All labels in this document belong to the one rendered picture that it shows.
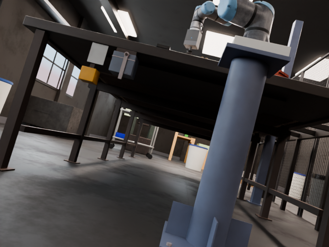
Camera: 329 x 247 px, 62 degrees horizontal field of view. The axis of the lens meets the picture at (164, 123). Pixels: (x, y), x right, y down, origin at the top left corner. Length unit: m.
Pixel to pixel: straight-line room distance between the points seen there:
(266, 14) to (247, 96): 0.40
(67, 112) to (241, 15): 4.78
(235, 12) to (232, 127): 0.51
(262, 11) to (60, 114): 4.90
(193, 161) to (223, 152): 6.16
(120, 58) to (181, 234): 0.99
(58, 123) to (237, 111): 4.88
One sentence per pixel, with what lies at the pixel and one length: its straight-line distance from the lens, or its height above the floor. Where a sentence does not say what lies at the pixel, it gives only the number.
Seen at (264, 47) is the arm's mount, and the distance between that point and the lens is 1.25.
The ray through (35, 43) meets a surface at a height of 0.77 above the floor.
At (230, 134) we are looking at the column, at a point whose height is 0.50.
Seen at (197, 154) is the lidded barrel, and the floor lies 0.43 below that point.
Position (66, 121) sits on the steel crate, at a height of 0.35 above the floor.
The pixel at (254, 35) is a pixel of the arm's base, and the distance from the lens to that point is 1.34.
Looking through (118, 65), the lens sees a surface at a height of 0.75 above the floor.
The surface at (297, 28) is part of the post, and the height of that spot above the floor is 2.29.
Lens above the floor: 0.37
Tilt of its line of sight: 5 degrees up
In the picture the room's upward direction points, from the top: 15 degrees clockwise
